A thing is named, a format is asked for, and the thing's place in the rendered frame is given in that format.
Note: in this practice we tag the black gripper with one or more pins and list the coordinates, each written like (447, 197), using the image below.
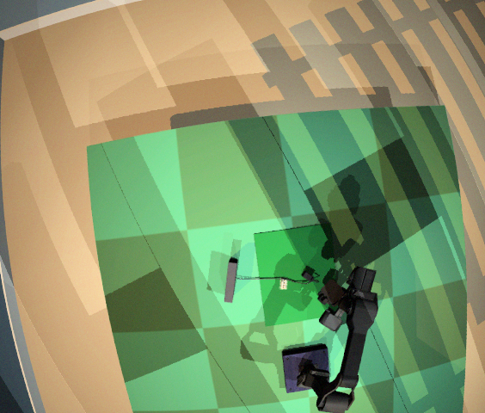
(330, 318)

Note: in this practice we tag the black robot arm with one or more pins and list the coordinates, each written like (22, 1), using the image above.
(361, 306)

